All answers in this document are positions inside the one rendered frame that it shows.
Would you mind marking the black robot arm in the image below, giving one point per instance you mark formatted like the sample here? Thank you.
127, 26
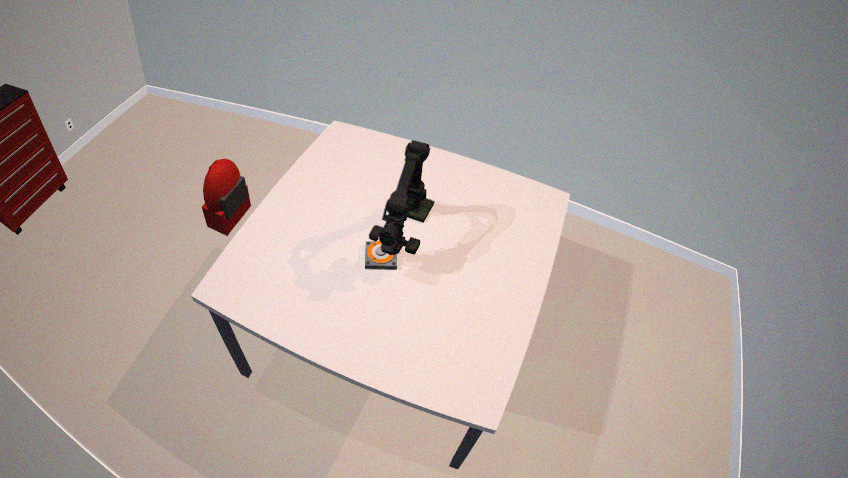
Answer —
407, 196

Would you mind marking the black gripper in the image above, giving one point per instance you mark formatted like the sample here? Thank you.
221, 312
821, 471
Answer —
411, 246

